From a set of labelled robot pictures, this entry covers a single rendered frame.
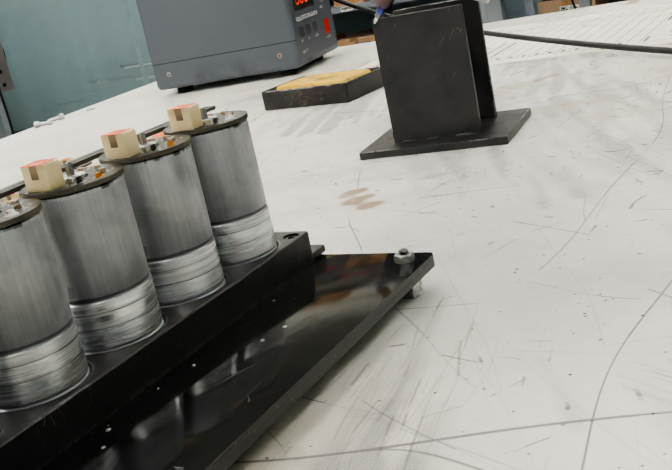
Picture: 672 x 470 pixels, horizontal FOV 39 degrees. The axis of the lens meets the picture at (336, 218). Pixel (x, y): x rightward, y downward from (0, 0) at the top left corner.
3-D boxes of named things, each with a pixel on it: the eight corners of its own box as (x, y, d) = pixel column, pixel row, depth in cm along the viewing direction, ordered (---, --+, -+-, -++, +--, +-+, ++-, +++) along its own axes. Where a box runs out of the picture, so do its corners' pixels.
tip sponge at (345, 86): (388, 84, 70) (384, 63, 69) (349, 102, 65) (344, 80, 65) (306, 93, 74) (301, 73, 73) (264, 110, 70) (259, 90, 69)
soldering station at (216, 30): (342, 53, 96) (323, -44, 94) (303, 74, 86) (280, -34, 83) (210, 75, 102) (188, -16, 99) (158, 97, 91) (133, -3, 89)
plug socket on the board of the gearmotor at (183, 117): (209, 123, 27) (204, 100, 27) (191, 131, 27) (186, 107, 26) (187, 125, 28) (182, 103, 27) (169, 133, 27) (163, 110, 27)
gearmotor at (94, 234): (190, 344, 25) (140, 156, 24) (130, 389, 23) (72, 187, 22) (120, 341, 26) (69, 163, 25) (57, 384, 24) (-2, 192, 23)
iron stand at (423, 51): (469, 219, 46) (562, 38, 42) (316, 136, 48) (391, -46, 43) (495, 182, 51) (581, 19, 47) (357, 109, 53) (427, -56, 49)
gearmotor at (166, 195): (248, 301, 27) (206, 128, 26) (198, 338, 25) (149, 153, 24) (181, 300, 28) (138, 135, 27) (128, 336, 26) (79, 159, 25)
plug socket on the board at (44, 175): (74, 182, 23) (66, 155, 22) (48, 193, 22) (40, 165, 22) (50, 184, 23) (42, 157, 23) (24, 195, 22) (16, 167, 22)
